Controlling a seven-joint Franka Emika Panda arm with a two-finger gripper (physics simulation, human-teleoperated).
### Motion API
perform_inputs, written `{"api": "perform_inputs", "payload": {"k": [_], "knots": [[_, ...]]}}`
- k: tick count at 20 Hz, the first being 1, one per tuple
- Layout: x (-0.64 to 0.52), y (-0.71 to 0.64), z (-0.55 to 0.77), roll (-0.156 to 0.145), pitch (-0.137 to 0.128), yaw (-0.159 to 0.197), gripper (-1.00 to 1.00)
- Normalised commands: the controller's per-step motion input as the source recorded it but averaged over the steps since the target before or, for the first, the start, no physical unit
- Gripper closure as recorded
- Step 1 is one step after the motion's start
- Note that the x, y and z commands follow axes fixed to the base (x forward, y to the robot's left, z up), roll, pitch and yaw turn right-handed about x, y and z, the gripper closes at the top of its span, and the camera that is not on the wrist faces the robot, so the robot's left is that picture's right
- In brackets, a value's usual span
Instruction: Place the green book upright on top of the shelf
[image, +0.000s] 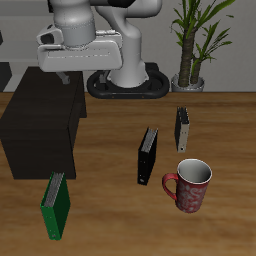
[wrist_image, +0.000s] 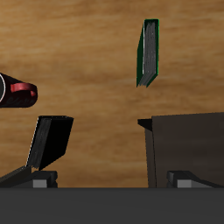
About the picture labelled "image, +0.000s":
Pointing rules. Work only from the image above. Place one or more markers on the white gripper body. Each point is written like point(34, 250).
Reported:
point(80, 57)

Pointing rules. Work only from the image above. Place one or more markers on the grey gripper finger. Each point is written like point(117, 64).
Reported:
point(102, 78)
point(64, 77)

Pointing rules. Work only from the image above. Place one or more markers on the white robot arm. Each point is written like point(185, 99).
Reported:
point(126, 50)

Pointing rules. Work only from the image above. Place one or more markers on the white and black book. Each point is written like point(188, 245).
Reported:
point(182, 129)

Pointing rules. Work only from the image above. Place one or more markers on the green book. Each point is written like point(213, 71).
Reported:
point(55, 205)

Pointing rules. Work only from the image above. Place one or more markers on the dark brown desk caddy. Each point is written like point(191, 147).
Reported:
point(40, 123)

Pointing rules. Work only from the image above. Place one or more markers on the green pot plant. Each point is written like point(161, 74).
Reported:
point(194, 46)

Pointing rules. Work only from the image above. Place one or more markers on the red patterned mug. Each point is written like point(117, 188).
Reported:
point(189, 186)

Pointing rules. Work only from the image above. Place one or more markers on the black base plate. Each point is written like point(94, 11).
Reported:
point(128, 86)

